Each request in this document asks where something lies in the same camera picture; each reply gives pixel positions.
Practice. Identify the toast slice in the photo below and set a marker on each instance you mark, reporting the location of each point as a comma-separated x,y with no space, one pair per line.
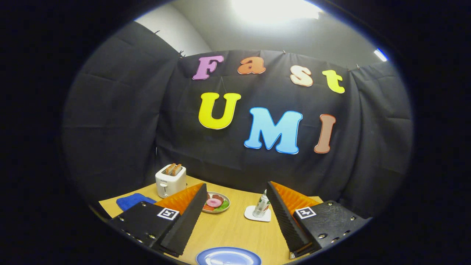
170,169
177,169

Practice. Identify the large ceiling light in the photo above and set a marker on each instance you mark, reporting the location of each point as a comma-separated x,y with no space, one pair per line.
272,9

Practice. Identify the green lettuce leaf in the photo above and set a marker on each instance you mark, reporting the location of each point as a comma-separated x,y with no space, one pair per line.
223,206

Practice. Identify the pink ham slice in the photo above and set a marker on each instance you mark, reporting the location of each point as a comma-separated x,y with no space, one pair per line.
214,202

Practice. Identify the clear plastic bottle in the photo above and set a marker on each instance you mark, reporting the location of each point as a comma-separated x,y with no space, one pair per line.
260,208

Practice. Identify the white toaster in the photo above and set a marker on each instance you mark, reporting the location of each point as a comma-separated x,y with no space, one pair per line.
173,184

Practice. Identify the blue round plate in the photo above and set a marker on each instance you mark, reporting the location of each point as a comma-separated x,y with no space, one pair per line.
228,256

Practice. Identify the grey food plate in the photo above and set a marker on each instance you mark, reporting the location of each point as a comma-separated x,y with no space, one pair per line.
225,209

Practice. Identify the small ceiling light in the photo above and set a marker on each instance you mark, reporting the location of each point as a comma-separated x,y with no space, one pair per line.
380,55

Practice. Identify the white square coaster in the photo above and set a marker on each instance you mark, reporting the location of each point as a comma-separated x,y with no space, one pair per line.
249,214

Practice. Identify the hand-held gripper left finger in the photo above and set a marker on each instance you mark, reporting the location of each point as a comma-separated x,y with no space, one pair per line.
189,221

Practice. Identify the blue folded towel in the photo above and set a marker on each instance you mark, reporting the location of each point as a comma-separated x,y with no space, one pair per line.
132,200

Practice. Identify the brown meat piece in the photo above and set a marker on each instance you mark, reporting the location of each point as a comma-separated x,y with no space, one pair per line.
218,197

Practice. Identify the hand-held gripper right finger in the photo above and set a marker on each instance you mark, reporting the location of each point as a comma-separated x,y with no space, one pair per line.
283,217

